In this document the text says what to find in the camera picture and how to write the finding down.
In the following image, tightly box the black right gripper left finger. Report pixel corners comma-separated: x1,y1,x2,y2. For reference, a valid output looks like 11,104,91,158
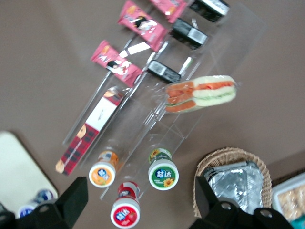
14,177,89,229

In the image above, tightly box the orange gum jar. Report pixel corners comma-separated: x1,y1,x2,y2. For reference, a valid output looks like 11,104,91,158
88,150,119,188

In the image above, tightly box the oval wicker basket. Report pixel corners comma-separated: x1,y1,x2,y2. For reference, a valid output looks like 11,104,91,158
192,147,273,219

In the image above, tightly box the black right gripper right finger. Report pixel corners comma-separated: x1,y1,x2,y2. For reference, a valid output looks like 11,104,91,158
189,175,294,229

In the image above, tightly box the aluminium foil container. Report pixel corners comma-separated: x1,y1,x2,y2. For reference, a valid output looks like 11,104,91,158
203,161,266,214

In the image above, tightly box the teal snack packet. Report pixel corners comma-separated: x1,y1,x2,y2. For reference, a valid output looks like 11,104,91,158
292,216,305,229

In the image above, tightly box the red gum jar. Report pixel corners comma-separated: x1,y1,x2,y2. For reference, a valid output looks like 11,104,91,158
110,181,141,229

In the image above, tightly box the brown cracker packet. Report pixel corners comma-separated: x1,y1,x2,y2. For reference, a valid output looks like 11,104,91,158
277,188,305,221

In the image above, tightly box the pink snack packet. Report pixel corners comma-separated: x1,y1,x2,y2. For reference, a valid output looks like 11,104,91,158
90,40,143,88
149,0,188,24
117,0,169,52

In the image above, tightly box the green gum jar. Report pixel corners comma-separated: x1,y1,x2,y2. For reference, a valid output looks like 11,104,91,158
148,147,179,191

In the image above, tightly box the triangle sandwich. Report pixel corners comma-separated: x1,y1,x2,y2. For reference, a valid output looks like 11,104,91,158
164,75,238,114

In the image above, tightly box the clear acrylic stepped shelf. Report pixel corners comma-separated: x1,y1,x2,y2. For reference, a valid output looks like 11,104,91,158
62,0,267,201

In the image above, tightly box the blue lid gum jar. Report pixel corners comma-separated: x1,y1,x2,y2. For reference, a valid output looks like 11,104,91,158
18,189,54,219

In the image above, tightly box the cream plastic tray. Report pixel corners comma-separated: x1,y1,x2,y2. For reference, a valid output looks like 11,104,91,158
0,130,59,215

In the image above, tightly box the white rectangular bin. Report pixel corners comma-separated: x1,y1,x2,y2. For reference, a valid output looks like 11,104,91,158
271,173,305,222

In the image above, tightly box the red plaid cookie box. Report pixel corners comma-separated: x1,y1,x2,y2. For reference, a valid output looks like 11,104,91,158
55,86,124,176

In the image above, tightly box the small black white box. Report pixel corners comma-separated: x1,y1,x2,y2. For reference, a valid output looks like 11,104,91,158
189,0,231,23
147,59,182,84
171,18,208,50

